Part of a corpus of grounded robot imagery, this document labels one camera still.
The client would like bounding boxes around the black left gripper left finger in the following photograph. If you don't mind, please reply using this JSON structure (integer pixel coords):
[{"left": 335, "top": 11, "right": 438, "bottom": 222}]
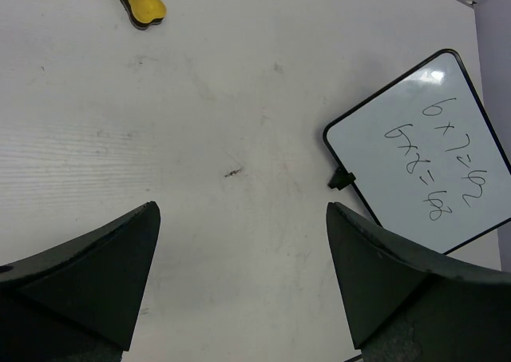
[{"left": 1, "top": 201, "right": 160, "bottom": 361}]

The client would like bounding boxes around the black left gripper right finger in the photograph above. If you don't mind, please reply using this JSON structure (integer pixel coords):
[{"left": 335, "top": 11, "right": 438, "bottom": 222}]
[{"left": 326, "top": 203, "right": 510, "bottom": 361}]

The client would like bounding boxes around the small black-framed whiteboard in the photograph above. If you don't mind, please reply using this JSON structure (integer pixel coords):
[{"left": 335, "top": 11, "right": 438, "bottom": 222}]
[{"left": 323, "top": 49, "right": 510, "bottom": 254}]

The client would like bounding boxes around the yellow bone-shaped eraser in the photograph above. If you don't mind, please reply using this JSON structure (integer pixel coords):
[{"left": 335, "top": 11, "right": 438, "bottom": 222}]
[{"left": 120, "top": 0, "right": 167, "bottom": 30}]

